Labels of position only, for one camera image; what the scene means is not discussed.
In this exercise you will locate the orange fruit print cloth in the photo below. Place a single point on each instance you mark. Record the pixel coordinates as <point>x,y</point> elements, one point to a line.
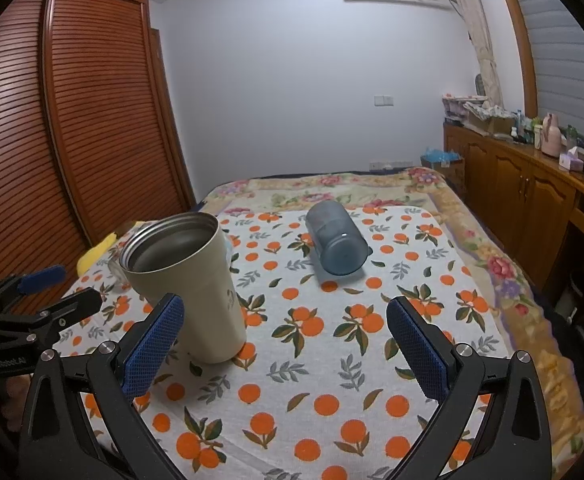
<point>322,360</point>

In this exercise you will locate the pink tissue box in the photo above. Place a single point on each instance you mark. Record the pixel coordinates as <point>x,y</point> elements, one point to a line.
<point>571,160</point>

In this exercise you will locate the group of small bottles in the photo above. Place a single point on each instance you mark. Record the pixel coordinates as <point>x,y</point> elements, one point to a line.
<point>527,130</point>

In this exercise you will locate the pile of patterned cloths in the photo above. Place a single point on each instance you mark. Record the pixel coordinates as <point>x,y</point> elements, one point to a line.
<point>477,112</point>

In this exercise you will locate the black chair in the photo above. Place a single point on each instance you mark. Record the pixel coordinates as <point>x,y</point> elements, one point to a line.
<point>582,320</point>

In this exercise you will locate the yellow cloth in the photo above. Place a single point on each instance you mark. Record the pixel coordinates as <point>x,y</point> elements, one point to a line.
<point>96,255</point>

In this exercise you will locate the white wall switch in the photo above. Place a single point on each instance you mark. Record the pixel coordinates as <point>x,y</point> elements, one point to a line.
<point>383,100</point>

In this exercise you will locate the floral blanket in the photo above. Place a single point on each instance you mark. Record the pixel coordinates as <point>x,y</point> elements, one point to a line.
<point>497,260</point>

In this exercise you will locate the wooden sideboard cabinet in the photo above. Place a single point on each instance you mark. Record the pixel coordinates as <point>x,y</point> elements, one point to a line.
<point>522,180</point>

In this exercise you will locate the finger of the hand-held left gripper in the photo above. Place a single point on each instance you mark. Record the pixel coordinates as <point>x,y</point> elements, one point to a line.
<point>42,277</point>
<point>74,304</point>

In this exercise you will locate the pink thermos jug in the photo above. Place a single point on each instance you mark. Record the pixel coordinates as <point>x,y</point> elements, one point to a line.
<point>552,135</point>

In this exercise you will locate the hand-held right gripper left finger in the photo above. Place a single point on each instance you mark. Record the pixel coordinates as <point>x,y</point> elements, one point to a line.
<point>154,345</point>

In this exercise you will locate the grey window blind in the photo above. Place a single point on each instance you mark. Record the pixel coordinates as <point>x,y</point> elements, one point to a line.
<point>562,50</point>

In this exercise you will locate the beige curtain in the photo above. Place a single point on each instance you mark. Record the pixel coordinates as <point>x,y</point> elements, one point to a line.
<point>487,60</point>

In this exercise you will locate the cardboard box with blue items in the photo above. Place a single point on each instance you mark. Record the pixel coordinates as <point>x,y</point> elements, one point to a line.
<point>444,170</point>

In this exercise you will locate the brown slatted wooden wardrobe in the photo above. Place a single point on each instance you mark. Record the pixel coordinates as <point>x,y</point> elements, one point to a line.
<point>97,135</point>

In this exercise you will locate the white wall socket strip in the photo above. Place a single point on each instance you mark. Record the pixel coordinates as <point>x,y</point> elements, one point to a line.
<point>389,164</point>

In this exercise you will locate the wooden window frame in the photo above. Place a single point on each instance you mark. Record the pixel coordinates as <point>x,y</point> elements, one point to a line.
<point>517,35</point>

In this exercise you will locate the blue transparent cup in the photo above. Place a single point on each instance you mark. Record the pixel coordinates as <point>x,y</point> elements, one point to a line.
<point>334,240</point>

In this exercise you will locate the beige steel tumbler cup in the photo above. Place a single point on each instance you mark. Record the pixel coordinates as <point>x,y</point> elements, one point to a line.
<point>192,280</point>

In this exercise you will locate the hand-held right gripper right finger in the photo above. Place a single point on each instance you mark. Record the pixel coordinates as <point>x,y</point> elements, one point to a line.
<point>417,345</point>

